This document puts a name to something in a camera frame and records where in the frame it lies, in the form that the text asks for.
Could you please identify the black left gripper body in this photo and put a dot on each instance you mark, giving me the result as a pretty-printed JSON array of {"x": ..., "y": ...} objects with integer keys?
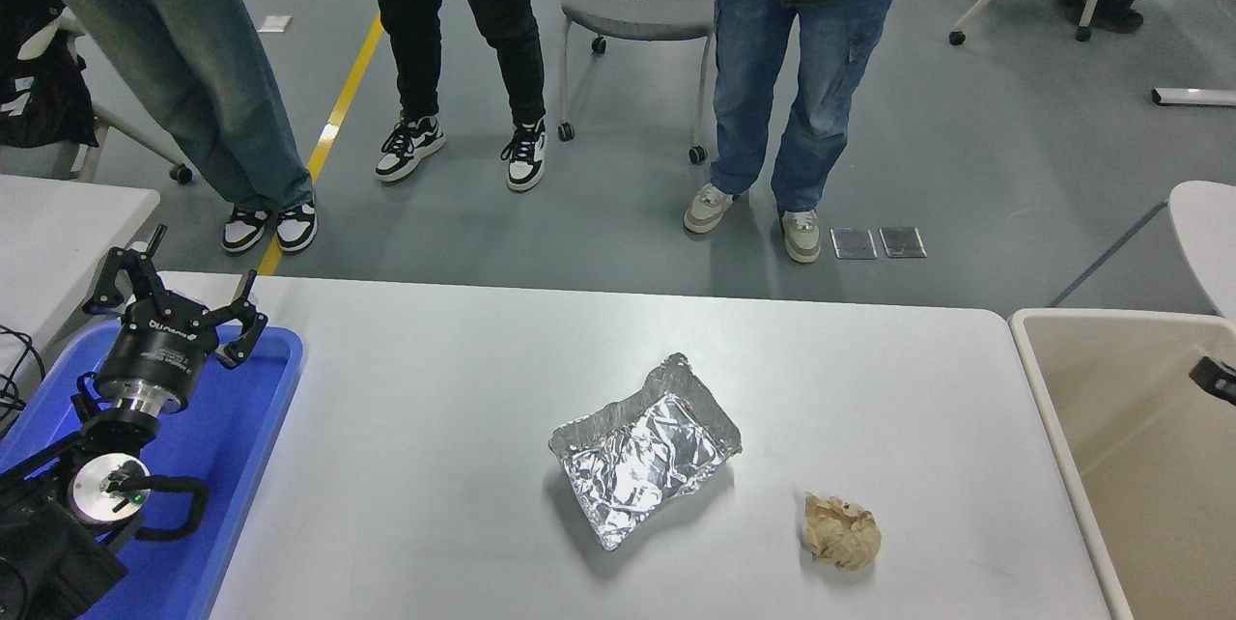
[{"x": 154, "y": 345}]

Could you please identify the foil tray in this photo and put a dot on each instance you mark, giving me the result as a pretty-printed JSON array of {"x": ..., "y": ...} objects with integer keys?
[{"x": 637, "y": 456}]

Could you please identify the tan paper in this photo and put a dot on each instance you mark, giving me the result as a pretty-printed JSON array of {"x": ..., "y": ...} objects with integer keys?
[{"x": 842, "y": 533}]

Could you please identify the blue plastic tray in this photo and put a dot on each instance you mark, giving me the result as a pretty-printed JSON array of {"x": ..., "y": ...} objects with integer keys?
[{"x": 241, "y": 427}]

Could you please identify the white side table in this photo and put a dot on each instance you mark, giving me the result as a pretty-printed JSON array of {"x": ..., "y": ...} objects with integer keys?
[{"x": 48, "y": 234}]

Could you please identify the white chair with castors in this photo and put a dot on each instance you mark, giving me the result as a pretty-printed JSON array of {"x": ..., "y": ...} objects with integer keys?
[{"x": 126, "y": 132}]

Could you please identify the black bag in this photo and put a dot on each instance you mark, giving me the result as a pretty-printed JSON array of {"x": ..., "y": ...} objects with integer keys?
[{"x": 39, "y": 89}]

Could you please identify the grey chair with castors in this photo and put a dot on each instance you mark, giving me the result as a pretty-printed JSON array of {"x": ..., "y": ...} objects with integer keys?
[{"x": 628, "y": 12}]

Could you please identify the metal floor plate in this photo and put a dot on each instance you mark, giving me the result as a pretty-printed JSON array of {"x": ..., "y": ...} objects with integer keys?
[
  {"x": 902, "y": 241},
  {"x": 855, "y": 243}
]

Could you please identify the large pale bin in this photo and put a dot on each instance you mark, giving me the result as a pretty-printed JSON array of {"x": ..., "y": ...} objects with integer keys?
[{"x": 1139, "y": 446}]

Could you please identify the white round table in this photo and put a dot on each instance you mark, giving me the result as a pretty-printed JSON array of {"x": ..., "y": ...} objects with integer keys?
[{"x": 1207, "y": 234}]

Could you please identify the white floor bar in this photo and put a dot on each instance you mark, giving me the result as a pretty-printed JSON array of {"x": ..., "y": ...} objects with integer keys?
[{"x": 1193, "y": 97}]

